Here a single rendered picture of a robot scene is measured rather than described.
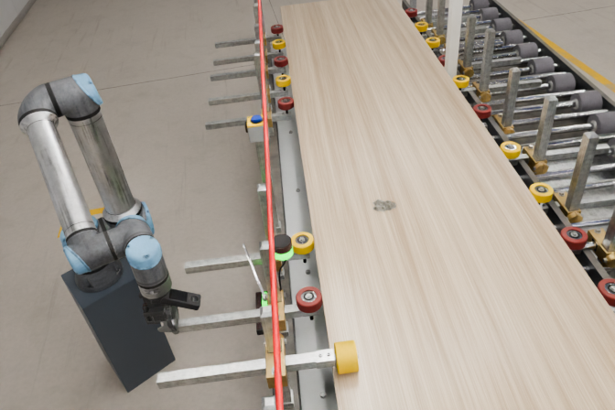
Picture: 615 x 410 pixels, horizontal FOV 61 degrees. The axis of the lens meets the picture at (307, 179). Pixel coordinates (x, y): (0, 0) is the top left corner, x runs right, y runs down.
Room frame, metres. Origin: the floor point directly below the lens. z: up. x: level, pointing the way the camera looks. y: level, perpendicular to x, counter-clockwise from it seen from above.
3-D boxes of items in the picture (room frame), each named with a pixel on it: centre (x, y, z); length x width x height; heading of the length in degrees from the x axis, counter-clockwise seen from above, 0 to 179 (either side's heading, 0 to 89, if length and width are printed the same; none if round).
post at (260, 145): (1.61, 0.15, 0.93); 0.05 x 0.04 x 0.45; 1
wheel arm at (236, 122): (2.31, 0.26, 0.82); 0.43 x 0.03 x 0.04; 91
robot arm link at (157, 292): (1.05, 0.47, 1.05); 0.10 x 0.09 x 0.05; 1
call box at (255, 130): (1.61, 0.15, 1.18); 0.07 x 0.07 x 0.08; 1
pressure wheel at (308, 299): (1.06, 0.04, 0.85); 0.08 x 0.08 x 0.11
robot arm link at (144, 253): (1.06, 0.47, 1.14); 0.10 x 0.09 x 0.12; 25
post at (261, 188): (1.35, 0.15, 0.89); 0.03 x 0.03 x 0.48; 1
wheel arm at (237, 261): (1.31, 0.24, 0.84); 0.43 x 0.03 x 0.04; 91
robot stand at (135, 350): (1.56, 0.90, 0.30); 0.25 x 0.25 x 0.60; 36
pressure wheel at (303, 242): (1.31, 0.04, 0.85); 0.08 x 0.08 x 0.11
